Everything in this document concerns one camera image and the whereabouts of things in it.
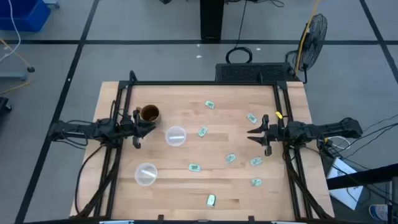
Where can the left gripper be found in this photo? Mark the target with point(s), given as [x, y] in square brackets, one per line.
[129, 127]

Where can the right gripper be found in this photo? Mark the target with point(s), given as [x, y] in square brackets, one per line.
[273, 133]

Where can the green sweetener packet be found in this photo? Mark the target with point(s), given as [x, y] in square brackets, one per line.
[203, 131]
[194, 167]
[256, 161]
[211, 200]
[252, 118]
[256, 182]
[210, 104]
[230, 158]

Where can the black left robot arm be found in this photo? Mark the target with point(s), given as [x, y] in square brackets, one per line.
[81, 129]

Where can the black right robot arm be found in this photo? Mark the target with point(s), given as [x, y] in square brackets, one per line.
[311, 130]

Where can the brown ceramic mug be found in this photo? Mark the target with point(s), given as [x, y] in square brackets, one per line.
[150, 112]

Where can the clear plastic cup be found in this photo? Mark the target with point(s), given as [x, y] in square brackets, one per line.
[145, 174]
[175, 136]

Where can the black perforated computer case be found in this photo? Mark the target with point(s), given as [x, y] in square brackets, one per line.
[248, 72]

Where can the white paper box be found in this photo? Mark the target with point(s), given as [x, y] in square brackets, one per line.
[349, 197]

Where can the black floor fan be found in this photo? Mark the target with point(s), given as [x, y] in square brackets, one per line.
[314, 37]

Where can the black beam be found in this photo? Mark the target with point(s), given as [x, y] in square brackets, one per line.
[367, 176]

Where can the black round foot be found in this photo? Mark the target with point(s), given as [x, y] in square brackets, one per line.
[30, 69]

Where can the white round container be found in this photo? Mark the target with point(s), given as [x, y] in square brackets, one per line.
[377, 213]

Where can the black equipment piece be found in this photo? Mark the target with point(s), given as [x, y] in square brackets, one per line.
[4, 107]

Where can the grey stand base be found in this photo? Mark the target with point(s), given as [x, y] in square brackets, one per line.
[12, 76]

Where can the blue plastic bin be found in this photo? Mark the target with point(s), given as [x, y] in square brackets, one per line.
[21, 15]

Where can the black metal table frame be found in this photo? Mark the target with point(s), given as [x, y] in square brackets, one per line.
[199, 83]

